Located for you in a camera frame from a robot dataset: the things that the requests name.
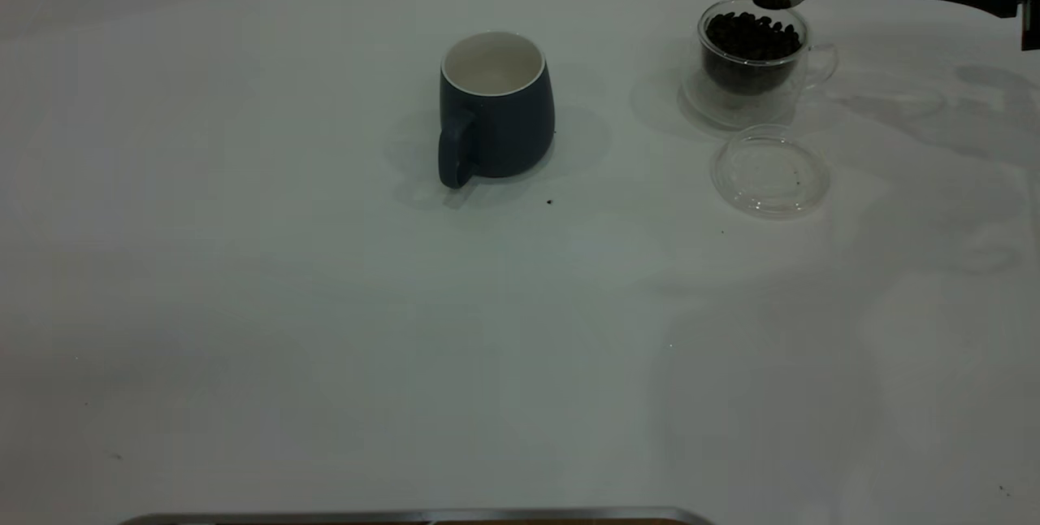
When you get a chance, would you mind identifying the dark grey ceramic mug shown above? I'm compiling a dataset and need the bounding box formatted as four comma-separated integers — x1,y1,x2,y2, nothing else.
438,32,557,190

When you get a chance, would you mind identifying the pile of coffee beans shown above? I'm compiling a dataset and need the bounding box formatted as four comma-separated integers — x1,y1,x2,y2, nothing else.
704,11,804,95

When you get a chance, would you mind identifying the clear round glass lid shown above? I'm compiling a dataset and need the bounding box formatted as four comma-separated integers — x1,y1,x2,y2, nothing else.
711,125,831,219

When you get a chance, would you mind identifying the clear double-wall glass cup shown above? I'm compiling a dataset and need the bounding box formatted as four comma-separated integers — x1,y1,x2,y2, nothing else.
681,0,839,132

